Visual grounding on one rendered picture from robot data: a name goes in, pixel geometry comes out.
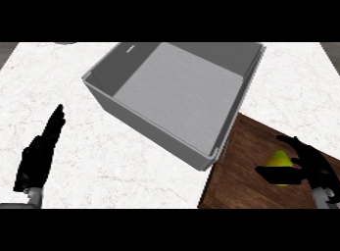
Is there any yellow-green pear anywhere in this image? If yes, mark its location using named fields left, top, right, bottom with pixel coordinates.
left=263, top=149, right=295, bottom=187

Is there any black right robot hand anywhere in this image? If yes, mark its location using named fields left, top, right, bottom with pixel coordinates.
left=252, top=134, right=340, bottom=201

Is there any grey open box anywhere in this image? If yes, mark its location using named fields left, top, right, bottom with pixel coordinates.
left=81, top=41, right=267, bottom=173

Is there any dark brown wooden tray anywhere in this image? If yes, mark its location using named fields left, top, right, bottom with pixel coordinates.
left=196, top=112, right=340, bottom=210

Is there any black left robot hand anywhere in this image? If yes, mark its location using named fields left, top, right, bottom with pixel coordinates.
left=11, top=103, right=66, bottom=193

